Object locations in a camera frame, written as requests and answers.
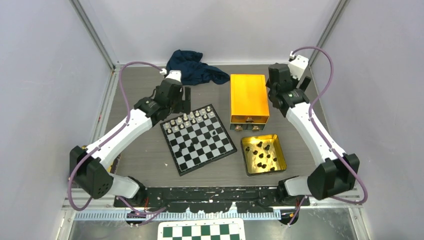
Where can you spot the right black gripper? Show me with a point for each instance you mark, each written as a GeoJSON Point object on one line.
{"type": "Point", "coordinates": [305, 84]}

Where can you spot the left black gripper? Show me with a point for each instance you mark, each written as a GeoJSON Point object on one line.
{"type": "Point", "coordinates": [185, 106]}

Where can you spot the gold tin with black pieces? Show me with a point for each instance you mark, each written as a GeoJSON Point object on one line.
{"type": "Point", "coordinates": [262, 155]}

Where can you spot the black white chess board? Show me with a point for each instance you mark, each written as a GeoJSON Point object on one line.
{"type": "Point", "coordinates": [196, 139]}

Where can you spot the green white checker board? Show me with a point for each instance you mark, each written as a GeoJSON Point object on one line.
{"type": "Point", "coordinates": [211, 229]}

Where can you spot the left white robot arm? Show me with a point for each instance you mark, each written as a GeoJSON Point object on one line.
{"type": "Point", "coordinates": [88, 166]}

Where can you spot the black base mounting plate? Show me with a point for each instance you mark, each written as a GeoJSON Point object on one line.
{"type": "Point", "coordinates": [247, 199]}

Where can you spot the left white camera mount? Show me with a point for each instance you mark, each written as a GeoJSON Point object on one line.
{"type": "Point", "coordinates": [172, 74]}

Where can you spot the orange drawer box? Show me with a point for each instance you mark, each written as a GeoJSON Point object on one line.
{"type": "Point", "coordinates": [249, 104]}

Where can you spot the dark blue cloth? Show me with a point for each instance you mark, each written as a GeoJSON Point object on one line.
{"type": "Point", "coordinates": [193, 71]}

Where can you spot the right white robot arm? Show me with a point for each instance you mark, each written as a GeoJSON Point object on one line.
{"type": "Point", "coordinates": [335, 169]}

